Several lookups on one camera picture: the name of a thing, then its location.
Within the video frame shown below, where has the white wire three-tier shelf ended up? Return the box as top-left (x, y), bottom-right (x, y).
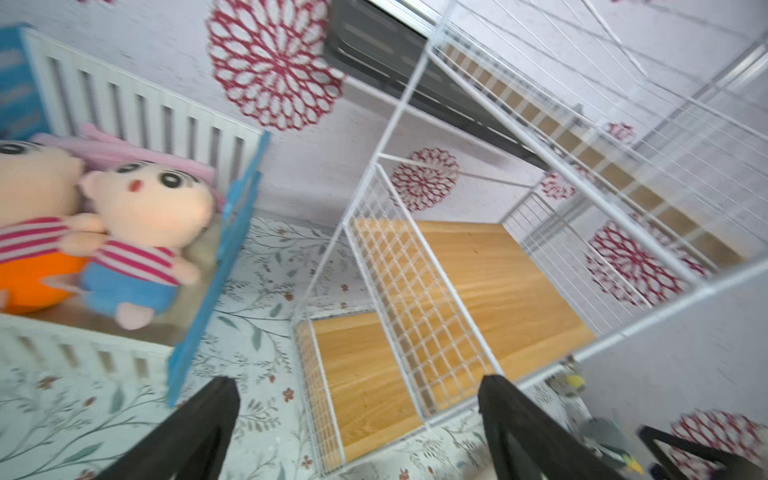
top-left (292, 1), bottom-right (767, 475)

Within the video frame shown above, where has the pink doll plush left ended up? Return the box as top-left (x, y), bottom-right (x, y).
top-left (1, 140), bottom-right (99, 314)

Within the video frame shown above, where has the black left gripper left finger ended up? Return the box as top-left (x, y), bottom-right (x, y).
top-left (97, 376), bottom-right (240, 480)

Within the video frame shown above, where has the yellow grey penguin plush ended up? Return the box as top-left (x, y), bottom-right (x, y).
top-left (545, 355), bottom-right (586, 398)

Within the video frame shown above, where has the pink doll plush right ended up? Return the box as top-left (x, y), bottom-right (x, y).
top-left (33, 125), bottom-right (220, 330)

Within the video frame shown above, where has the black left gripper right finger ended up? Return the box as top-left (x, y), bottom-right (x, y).
top-left (478, 374), bottom-right (622, 479)

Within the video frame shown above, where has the blue white slatted crate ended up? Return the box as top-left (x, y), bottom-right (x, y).
top-left (1, 25), bottom-right (270, 401)

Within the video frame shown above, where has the pink doll plush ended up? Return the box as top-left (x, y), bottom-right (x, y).
top-left (1, 140), bottom-right (99, 314)
top-left (33, 125), bottom-right (220, 330)

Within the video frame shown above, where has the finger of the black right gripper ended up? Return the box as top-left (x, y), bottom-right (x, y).
top-left (637, 426), bottom-right (764, 480)

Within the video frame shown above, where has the dark grey wall shelf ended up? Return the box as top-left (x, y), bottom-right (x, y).
top-left (322, 0), bottom-right (550, 171)

